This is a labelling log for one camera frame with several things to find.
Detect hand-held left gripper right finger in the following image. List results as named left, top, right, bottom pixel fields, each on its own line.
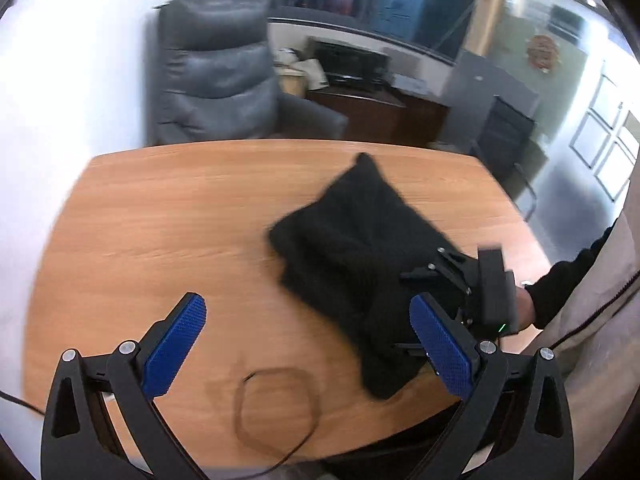
left=408, top=293, right=574, bottom=480

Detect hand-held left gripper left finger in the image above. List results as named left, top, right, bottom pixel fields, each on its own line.
left=40, top=292, right=208, bottom=480

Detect black garment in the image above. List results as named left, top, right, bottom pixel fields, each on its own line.
left=267, top=152, right=481, bottom=402

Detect person's right forearm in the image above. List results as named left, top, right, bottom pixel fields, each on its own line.
left=524, top=224, right=617, bottom=332

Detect person's right hand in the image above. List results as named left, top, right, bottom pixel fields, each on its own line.
left=515, top=284, right=539, bottom=332

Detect person's beige clothing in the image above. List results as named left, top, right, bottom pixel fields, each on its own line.
left=497, top=204, right=640, bottom=480

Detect black office chair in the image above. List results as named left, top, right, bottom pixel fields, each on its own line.
left=469, top=94, right=540, bottom=213

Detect dark wooden cabinet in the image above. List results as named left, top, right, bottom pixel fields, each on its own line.
left=305, top=84, right=451, bottom=147

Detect grey metal cabinet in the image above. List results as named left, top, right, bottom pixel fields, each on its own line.
left=439, top=50, right=542, bottom=161

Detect black monitor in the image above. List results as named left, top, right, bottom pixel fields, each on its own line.
left=311, top=39, right=390, bottom=87

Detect cardboard boxes with papers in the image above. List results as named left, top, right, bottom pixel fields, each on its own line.
left=272, top=47, right=328, bottom=97

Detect grey leather armchair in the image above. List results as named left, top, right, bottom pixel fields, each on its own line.
left=149, top=0, right=348, bottom=147

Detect black cable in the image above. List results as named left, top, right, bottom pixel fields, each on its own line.
left=235, top=367, right=322, bottom=480

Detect framed wall pictures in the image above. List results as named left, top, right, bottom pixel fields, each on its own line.
left=569, top=59, right=640, bottom=203

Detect red wall ornament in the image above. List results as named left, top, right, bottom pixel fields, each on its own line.
left=526, top=34, right=560, bottom=75

